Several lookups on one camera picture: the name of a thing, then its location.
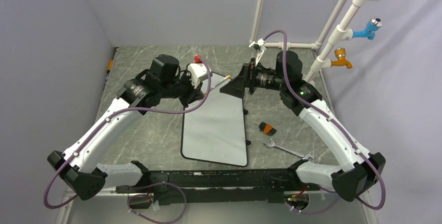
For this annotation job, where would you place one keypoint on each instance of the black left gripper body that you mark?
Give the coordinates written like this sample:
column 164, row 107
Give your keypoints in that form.
column 181, row 88

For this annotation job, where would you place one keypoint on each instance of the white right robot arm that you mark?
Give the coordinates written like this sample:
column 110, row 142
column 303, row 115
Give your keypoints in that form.
column 357, row 166

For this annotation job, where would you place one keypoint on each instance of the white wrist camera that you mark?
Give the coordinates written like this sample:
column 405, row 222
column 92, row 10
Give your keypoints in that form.
column 259, row 47
column 198, row 71

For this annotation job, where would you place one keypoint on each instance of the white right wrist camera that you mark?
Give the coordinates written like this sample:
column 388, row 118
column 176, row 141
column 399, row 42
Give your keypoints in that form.
column 259, row 47

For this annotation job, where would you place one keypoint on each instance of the orange black pen at wall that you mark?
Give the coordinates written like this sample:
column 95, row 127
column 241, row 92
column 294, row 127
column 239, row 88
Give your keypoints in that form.
column 109, row 67

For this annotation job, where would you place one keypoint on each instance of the black orange eraser block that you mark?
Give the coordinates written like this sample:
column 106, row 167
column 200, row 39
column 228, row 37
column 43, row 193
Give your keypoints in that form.
column 267, row 129

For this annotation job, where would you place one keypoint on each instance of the blue faucet tap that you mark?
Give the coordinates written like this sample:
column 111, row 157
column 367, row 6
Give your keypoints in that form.
column 373, row 25

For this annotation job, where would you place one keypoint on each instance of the silver open-end wrench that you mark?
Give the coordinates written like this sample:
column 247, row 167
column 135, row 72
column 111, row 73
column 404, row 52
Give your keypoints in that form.
column 271, row 144

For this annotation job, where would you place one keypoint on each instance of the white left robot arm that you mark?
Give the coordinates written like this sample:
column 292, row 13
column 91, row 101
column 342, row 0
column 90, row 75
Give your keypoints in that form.
column 80, row 167

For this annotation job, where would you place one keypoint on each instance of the white whiteboard black frame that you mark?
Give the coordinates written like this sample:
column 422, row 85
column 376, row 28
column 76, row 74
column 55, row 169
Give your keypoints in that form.
column 215, row 132

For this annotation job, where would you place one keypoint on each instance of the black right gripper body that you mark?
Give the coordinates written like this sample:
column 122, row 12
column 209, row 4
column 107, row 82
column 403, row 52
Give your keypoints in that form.
column 251, row 72

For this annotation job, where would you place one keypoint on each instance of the white pvc pipe frame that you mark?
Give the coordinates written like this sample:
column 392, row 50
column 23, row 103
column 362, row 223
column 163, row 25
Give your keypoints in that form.
column 329, row 38

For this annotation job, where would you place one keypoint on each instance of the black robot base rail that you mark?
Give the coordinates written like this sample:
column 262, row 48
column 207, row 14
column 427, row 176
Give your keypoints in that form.
column 215, row 186

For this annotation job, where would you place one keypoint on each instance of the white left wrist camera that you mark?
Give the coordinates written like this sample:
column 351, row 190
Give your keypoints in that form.
column 198, row 71

